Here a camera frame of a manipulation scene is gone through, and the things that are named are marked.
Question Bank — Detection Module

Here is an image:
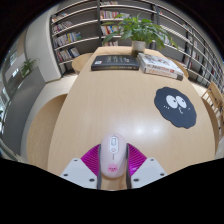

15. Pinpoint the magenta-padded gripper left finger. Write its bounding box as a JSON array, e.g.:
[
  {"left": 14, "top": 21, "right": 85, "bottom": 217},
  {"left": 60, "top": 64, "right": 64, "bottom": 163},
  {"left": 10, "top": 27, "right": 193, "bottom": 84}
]
[{"left": 59, "top": 143, "right": 103, "bottom": 190}]

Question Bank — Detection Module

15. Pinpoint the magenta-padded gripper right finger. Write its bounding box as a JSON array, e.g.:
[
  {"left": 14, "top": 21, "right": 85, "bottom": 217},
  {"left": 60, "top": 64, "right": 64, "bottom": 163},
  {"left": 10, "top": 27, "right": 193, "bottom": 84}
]
[{"left": 125, "top": 143, "right": 168, "bottom": 190}]

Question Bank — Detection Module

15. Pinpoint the pink computer mouse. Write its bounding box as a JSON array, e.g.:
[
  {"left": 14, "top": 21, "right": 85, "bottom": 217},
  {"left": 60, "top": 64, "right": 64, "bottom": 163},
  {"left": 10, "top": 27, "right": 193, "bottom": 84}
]
[{"left": 99, "top": 132, "right": 129, "bottom": 179}]

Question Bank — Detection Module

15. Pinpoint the dark mouse pad with eyes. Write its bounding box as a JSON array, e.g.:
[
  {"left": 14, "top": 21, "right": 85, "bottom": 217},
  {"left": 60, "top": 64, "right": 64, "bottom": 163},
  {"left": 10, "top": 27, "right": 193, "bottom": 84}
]
[{"left": 153, "top": 86, "right": 198, "bottom": 130}]

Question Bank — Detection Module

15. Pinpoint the round-backed wooden chair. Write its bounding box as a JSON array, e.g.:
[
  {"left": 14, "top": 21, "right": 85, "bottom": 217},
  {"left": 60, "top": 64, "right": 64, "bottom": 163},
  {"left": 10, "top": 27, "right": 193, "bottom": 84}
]
[
  {"left": 71, "top": 52, "right": 94, "bottom": 75},
  {"left": 26, "top": 93, "right": 69, "bottom": 171},
  {"left": 171, "top": 59, "right": 190, "bottom": 79},
  {"left": 201, "top": 97, "right": 221, "bottom": 153}
]

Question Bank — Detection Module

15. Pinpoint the white book with orange spine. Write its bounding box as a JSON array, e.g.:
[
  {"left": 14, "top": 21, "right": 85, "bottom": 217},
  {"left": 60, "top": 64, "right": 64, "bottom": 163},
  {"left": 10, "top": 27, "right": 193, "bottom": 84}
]
[{"left": 139, "top": 64, "right": 184, "bottom": 82}]

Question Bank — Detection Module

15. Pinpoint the group of slatted wooden chairs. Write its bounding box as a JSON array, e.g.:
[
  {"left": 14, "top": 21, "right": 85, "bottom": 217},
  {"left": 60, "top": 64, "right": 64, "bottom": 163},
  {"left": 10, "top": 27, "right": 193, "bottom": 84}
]
[{"left": 201, "top": 81, "right": 224, "bottom": 118}]

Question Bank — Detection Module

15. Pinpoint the white book with illustrated cover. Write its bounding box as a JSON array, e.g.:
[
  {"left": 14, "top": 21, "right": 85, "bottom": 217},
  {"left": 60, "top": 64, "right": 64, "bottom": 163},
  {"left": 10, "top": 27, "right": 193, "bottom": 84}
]
[{"left": 136, "top": 52, "right": 185, "bottom": 76}]

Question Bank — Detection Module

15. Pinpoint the black book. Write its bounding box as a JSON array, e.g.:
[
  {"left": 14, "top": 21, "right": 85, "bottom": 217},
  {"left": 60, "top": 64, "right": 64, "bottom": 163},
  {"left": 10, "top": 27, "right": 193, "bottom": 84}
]
[{"left": 90, "top": 54, "right": 140, "bottom": 72}]

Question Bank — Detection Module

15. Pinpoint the small background green plant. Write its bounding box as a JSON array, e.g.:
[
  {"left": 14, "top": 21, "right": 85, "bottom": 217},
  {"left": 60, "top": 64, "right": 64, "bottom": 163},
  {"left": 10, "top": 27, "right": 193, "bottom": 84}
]
[{"left": 20, "top": 58, "right": 38, "bottom": 78}]

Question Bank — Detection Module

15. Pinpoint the grey bookshelf unit with books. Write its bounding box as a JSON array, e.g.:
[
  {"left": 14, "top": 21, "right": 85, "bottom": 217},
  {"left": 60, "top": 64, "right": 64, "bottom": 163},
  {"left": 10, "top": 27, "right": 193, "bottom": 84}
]
[{"left": 49, "top": 0, "right": 224, "bottom": 91}]

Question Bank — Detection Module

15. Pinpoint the green potted plant, white pot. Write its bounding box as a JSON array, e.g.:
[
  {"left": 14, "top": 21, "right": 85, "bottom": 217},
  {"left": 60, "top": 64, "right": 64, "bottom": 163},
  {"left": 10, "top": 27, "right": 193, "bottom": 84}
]
[{"left": 101, "top": 13, "right": 179, "bottom": 57}]

